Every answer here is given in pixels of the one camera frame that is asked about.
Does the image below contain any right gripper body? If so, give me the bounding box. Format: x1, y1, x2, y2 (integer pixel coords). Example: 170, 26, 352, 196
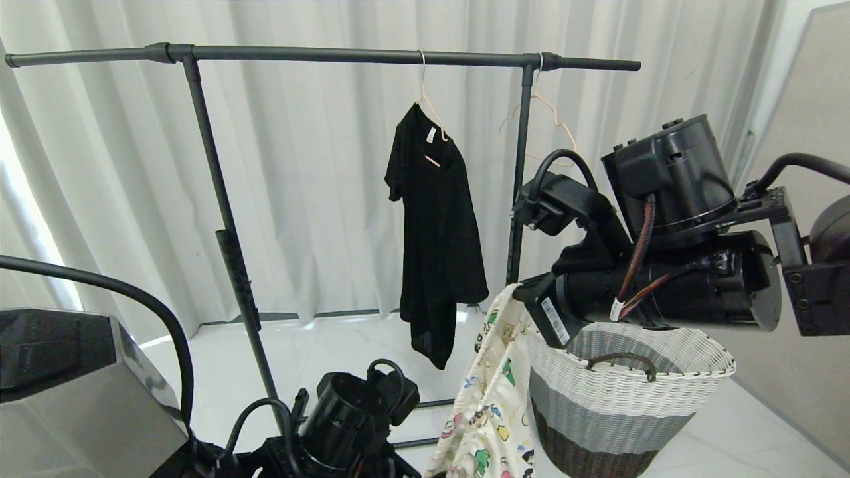
513, 229, 783, 349

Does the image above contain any white laundry basket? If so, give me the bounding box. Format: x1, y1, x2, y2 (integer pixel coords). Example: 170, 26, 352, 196
526, 322, 736, 478

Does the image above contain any cream printed garment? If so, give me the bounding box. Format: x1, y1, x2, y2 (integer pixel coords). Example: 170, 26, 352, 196
425, 284, 539, 478

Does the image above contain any black clothes rack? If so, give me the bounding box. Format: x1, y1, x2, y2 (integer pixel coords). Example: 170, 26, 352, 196
3, 42, 641, 452

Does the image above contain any pink clothes hanger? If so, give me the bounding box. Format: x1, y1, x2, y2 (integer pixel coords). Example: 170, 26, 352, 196
499, 56, 578, 167
415, 52, 459, 167

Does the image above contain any black garment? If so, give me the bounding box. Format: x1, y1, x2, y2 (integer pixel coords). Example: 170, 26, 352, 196
385, 103, 490, 370

